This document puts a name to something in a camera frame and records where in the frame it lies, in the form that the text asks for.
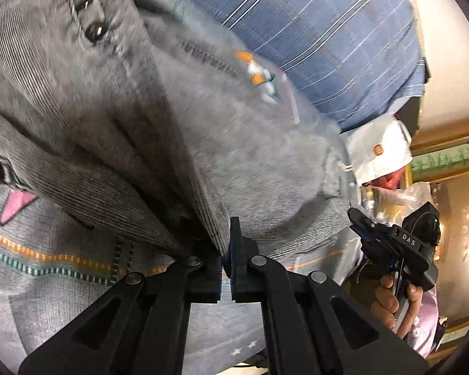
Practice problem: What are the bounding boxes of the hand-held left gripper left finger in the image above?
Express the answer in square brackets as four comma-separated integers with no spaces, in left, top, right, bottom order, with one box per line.
[18,222,223,375]

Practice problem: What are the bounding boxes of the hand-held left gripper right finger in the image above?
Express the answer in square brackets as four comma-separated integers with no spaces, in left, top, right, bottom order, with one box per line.
[223,217,431,375]

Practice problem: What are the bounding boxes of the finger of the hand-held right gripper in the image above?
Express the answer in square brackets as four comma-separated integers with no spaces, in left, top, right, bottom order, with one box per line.
[348,208,393,241]
[360,234,395,269]

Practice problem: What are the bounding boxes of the grey denim pants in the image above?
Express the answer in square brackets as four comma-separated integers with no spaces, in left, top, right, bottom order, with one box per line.
[0,0,360,262]

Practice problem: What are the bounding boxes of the person's right hand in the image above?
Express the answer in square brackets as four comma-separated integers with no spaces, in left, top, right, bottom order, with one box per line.
[371,273,425,338]

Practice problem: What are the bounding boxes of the red plastic bag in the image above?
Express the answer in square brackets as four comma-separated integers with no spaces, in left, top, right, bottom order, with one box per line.
[373,166,411,194]

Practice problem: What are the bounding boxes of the clear plastic bag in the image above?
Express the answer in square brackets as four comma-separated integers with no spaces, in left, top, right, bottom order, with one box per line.
[391,183,434,221]

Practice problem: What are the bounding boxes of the white paper bag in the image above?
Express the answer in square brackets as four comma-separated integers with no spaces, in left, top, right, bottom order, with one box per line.
[342,115,415,188]

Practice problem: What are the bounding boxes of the gold framed painting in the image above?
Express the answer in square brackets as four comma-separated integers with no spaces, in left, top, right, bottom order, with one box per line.
[410,131,469,188]

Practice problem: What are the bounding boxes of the grey star-printed bed sheet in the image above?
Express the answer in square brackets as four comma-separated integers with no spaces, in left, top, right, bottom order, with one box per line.
[0,182,360,364]

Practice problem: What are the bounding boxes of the blue plaid pillow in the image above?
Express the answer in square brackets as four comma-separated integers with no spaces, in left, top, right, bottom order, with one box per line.
[113,0,426,131]

